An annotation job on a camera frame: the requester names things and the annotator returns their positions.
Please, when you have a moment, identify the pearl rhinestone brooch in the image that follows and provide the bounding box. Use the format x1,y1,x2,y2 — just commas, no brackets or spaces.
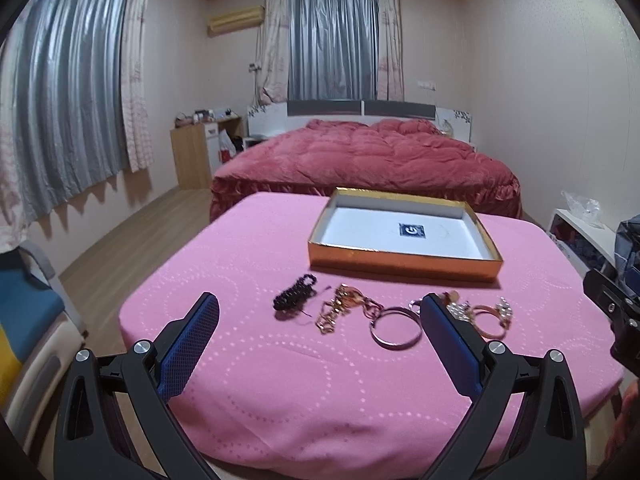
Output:
440,290,474,324

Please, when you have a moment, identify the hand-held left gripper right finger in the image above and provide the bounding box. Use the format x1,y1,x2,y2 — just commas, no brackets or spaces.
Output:
419,293,584,480

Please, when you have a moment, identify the wooden desk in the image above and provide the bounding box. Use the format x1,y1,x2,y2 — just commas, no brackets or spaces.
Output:
170,115,244,191

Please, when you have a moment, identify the person's right forearm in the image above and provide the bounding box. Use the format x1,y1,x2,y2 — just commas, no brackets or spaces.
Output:
606,379,640,461

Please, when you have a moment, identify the pink dotted tablecloth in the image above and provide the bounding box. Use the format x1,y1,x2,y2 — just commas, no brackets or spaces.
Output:
118,191,626,480

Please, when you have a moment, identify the silver ring keychain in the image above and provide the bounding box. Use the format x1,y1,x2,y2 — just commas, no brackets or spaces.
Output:
357,296,424,352

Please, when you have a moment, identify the white cabinet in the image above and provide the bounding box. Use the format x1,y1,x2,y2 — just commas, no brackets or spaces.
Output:
546,208,619,277

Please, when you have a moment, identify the gold chain bracelet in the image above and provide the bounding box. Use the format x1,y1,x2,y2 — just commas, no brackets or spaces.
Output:
314,284,370,336

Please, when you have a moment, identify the black beaded bracelet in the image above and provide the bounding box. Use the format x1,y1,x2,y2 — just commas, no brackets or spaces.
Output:
272,273,320,320

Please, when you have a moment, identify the bed with red duvet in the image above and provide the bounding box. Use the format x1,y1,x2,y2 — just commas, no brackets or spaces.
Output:
209,117,524,223

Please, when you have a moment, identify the white bed headboard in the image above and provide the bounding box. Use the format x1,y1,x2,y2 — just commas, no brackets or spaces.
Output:
246,100,474,145

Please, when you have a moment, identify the pink floral curtain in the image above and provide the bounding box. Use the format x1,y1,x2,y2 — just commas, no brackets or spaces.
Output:
119,0,157,174

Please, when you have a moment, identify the clear plastic bag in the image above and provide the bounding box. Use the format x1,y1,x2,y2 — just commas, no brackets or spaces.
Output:
560,190,601,229

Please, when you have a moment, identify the white floral curtain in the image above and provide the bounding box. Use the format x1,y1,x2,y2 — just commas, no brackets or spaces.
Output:
376,0,404,102
256,0,292,107

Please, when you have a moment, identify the gold rhinestone bangle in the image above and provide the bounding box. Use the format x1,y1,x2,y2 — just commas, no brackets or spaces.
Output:
470,296,515,340

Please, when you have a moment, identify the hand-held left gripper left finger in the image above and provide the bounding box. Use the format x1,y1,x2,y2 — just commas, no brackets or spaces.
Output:
52,291,221,480

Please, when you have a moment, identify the beige air conditioner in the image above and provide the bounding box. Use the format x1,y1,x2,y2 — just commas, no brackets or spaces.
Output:
208,6,265,37

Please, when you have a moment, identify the blue cushioned chair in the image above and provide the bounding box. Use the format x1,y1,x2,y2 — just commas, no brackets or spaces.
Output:
0,239,90,443

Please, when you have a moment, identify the clutter on desk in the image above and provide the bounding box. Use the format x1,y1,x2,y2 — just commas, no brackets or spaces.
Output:
174,107,234,127

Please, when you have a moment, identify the grey window curtain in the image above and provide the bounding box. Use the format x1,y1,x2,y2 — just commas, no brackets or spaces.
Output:
286,0,380,102

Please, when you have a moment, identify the dark patterned bag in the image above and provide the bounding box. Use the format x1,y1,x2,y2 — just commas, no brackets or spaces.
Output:
613,215,640,270

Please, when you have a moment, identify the red and white bag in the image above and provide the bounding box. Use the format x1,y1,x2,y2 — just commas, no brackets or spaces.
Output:
217,129,235,164

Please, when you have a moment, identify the large grey curtain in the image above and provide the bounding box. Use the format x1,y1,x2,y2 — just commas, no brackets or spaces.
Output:
0,0,135,228

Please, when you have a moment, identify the gold cardboard box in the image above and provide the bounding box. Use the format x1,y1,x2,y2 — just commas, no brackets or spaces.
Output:
306,187,503,283

